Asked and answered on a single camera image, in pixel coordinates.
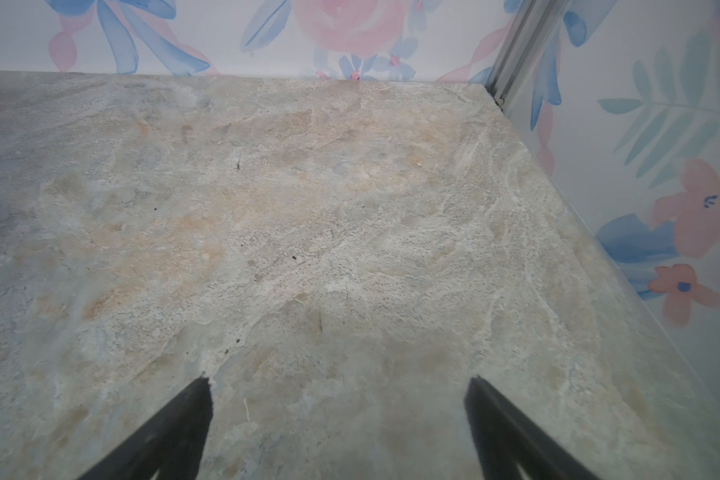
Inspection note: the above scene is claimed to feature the aluminium corner post right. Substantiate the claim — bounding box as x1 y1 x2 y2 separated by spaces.
485 0 571 113

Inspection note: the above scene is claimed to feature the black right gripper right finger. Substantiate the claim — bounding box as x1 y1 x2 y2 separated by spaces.
464 376 597 480

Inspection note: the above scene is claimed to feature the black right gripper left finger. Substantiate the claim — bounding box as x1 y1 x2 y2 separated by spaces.
81 377 213 479

